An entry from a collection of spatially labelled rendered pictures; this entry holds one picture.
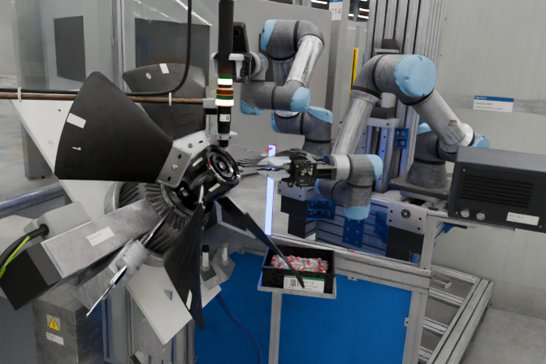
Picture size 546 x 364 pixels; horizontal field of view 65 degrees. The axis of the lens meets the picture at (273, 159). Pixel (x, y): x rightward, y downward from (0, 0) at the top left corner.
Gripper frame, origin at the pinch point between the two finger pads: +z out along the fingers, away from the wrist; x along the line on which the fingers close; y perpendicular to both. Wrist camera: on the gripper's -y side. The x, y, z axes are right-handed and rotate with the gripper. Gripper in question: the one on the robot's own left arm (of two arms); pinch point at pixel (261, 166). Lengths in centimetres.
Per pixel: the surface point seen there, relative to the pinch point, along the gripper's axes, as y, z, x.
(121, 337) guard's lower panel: -57, 46, 105
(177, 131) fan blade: 2.6, 23.0, -11.0
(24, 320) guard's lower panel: -25, 73, 64
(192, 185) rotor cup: 16.8, 20.1, -2.0
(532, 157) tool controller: 20, -71, -9
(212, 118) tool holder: 3.9, 14.5, -14.8
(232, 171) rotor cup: 13.5, 10.4, -4.2
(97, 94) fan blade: 20.1, 39.1, -23.6
